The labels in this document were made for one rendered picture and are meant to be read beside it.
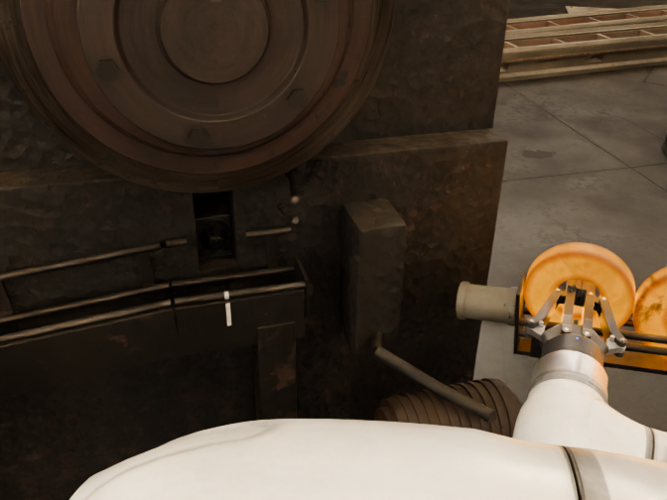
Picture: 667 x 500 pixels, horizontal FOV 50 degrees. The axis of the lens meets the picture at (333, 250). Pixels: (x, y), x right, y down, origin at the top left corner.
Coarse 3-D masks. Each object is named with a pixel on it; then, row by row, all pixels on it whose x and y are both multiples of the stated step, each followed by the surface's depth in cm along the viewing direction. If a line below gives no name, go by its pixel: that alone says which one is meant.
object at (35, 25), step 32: (32, 0) 77; (64, 0) 76; (352, 0) 86; (32, 32) 79; (64, 32) 78; (352, 32) 88; (64, 64) 81; (352, 64) 90; (64, 96) 83; (96, 96) 82; (320, 96) 89; (96, 128) 86; (128, 128) 85; (288, 128) 90; (160, 160) 90; (192, 160) 91; (224, 160) 92; (256, 160) 94
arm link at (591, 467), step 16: (576, 448) 27; (576, 464) 25; (592, 464) 25; (608, 464) 25; (624, 464) 25; (640, 464) 25; (656, 464) 26; (576, 480) 24; (592, 480) 24; (608, 480) 24; (624, 480) 24; (640, 480) 24; (656, 480) 24; (592, 496) 23; (608, 496) 23; (624, 496) 23; (640, 496) 23; (656, 496) 23
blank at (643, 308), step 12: (660, 276) 99; (648, 288) 100; (660, 288) 99; (636, 300) 102; (648, 300) 101; (660, 300) 100; (636, 312) 102; (648, 312) 102; (660, 312) 101; (636, 324) 103; (648, 324) 102; (660, 324) 102
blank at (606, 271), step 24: (552, 264) 103; (576, 264) 102; (600, 264) 100; (624, 264) 102; (528, 288) 106; (552, 288) 105; (600, 288) 102; (624, 288) 101; (576, 312) 106; (624, 312) 103; (600, 336) 106
